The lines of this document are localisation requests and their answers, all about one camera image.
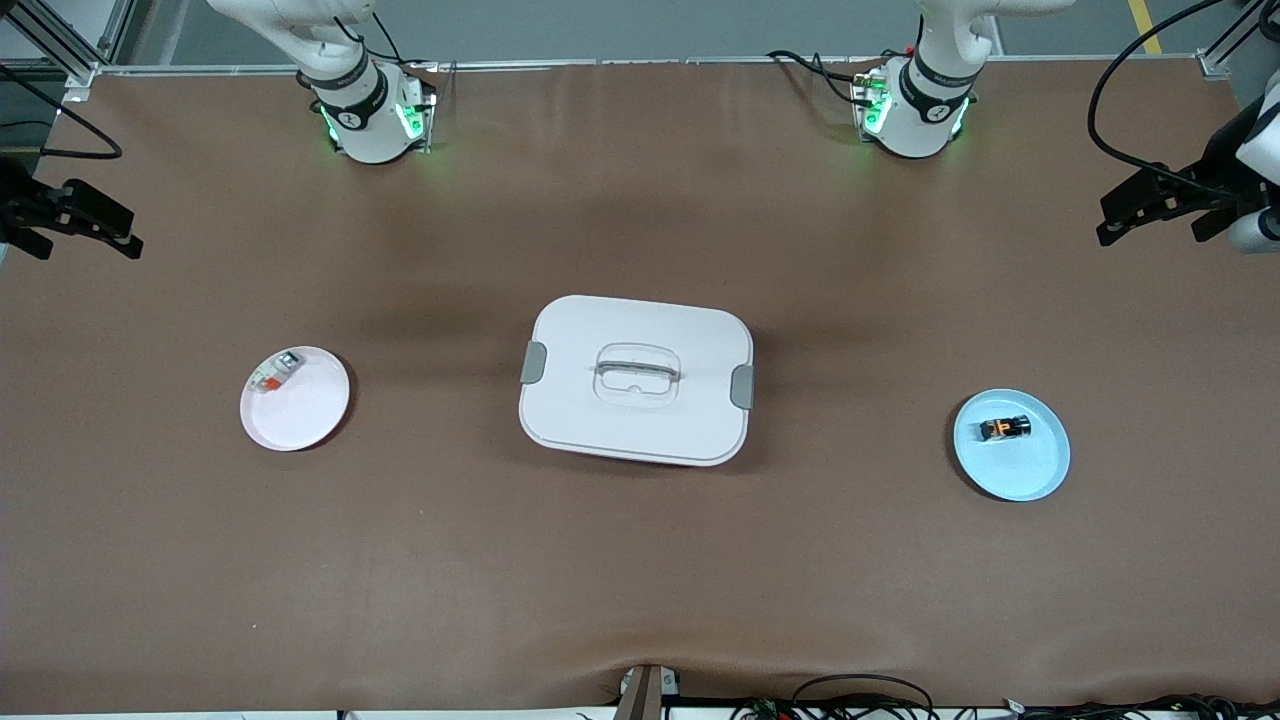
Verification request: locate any brown table cover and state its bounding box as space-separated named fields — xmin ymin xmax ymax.
xmin=0 ymin=58 xmax=1280 ymax=713

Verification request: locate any light blue round plate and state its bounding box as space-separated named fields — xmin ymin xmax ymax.
xmin=952 ymin=388 xmax=1072 ymax=503

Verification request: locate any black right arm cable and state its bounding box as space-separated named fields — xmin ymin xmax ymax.
xmin=0 ymin=62 xmax=124 ymax=161

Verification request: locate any brown post with metal bracket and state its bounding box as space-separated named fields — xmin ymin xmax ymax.
xmin=615 ymin=664 xmax=683 ymax=720

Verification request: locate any aluminium frame with black struts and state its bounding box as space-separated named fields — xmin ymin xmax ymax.
xmin=0 ymin=0 xmax=136 ymax=103

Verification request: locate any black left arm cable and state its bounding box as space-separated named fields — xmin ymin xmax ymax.
xmin=1088 ymin=0 xmax=1241 ymax=196

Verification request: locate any pink round plate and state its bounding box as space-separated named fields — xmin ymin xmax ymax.
xmin=239 ymin=345 xmax=352 ymax=453

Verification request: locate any black cable bundle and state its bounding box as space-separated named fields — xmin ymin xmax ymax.
xmin=735 ymin=693 xmax=1280 ymax=720

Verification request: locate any black cable loop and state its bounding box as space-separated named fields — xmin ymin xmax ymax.
xmin=790 ymin=674 xmax=937 ymax=720

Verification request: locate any white lidded box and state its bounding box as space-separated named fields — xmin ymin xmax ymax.
xmin=518 ymin=294 xmax=755 ymax=468

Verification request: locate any silver table edge rail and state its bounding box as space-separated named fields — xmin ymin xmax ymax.
xmin=95 ymin=52 xmax=1206 ymax=77

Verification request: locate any black cable at arm base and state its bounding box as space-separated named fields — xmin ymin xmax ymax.
xmin=768 ymin=48 xmax=871 ymax=106

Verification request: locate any aluminium frame corner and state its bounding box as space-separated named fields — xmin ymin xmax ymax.
xmin=1195 ymin=0 xmax=1280 ymax=81

